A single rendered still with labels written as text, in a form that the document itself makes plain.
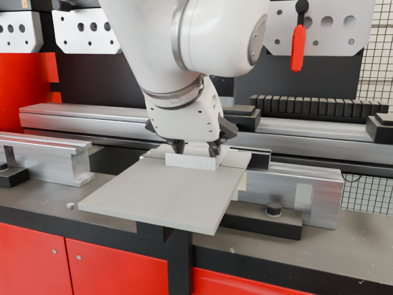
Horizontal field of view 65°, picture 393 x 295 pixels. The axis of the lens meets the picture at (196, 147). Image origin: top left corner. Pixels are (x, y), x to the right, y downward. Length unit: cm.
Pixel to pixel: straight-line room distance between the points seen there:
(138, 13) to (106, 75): 101
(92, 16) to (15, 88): 77
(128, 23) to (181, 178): 25
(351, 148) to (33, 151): 77
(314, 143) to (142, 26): 61
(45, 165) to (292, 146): 61
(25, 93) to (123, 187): 99
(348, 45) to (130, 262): 51
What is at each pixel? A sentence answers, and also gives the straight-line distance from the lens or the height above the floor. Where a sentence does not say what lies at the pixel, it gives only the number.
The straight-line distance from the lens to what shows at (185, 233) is 51.
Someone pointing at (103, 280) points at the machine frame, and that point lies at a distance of 69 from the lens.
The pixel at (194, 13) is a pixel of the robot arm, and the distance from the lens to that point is 29.
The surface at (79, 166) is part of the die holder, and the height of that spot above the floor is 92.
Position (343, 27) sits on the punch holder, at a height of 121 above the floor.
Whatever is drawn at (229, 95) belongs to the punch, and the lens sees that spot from 57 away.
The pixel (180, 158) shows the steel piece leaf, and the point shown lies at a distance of 50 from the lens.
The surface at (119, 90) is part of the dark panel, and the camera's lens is 127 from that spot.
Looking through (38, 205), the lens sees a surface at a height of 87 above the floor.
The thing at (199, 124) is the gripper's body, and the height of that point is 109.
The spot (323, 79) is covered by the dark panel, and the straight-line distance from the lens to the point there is 107.
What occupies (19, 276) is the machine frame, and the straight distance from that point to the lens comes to 86.
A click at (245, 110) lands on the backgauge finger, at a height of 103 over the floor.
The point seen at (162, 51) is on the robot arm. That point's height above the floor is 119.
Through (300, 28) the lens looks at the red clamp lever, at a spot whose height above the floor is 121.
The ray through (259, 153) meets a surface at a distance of 58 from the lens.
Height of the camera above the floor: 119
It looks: 18 degrees down
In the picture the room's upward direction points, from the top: straight up
